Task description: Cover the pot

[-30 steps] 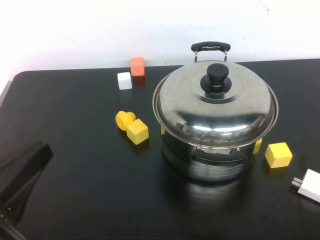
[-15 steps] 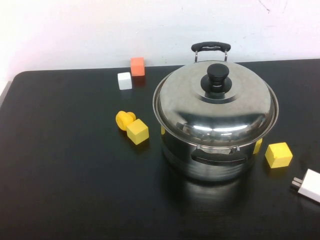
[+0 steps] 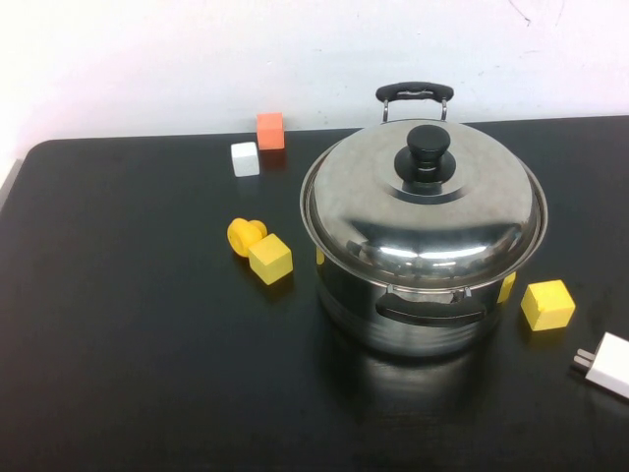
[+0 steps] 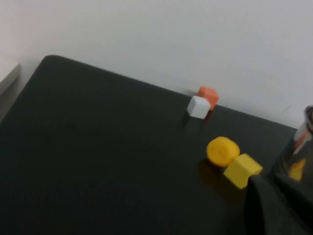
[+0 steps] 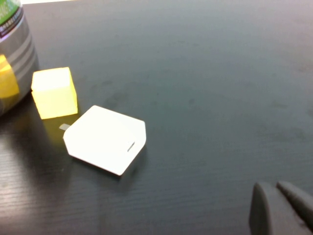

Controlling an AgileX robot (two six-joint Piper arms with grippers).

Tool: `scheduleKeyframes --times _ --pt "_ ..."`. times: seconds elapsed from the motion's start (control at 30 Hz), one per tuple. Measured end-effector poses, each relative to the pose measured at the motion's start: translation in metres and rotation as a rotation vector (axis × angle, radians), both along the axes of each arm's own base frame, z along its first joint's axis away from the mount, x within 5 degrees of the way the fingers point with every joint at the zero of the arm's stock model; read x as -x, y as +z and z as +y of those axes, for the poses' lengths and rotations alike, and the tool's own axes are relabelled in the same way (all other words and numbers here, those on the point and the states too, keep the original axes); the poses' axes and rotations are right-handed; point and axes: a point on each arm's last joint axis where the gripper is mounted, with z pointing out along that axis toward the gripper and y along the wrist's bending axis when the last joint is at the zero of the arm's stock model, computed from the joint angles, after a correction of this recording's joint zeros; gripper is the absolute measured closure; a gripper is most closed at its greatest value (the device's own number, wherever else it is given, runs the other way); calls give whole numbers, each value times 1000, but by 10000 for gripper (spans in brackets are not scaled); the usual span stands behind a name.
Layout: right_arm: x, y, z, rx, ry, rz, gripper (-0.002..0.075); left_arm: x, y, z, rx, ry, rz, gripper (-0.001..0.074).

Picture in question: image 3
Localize white plug charger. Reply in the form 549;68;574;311
569;331;629;400

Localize stainless steel pot black handles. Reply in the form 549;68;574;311
299;82;549;358

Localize yellow foam cube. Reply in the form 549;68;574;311
520;279;577;333
247;233;294;286

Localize orange foam cube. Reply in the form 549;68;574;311
256;112;286;151

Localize white foam cube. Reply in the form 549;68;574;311
230;142;261;178

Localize steel pot lid black knob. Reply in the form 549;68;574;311
300;120;547;287

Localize yellow round plastic toy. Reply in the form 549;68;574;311
226;217;269;259

